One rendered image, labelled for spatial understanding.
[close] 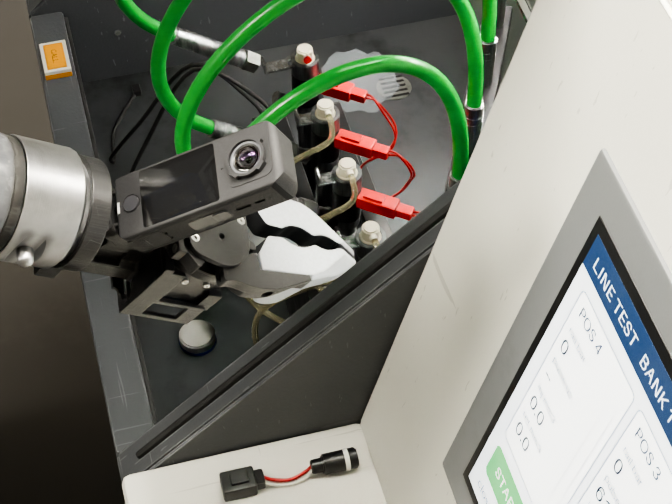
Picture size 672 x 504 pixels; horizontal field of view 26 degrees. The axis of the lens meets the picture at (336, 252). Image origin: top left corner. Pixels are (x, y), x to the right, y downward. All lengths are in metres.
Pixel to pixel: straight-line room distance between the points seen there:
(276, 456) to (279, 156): 0.51
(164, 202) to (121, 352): 0.56
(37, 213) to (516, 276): 0.35
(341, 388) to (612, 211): 0.45
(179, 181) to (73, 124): 0.76
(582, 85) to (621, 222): 0.10
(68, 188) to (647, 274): 0.34
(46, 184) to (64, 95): 0.81
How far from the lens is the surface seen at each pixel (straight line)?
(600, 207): 0.92
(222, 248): 0.91
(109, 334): 1.44
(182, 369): 1.55
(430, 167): 1.73
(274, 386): 1.26
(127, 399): 1.39
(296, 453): 1.31
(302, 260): 0.95
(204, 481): 1.30
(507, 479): 1.06
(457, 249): 1.11
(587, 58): 0.94
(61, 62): 1.69
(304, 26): 1.87
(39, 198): 0.85
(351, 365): 1.26
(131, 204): 0.89
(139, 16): 1.38
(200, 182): 0.87
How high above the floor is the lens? 2.10
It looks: 51 degrees down
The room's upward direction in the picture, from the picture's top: straight up
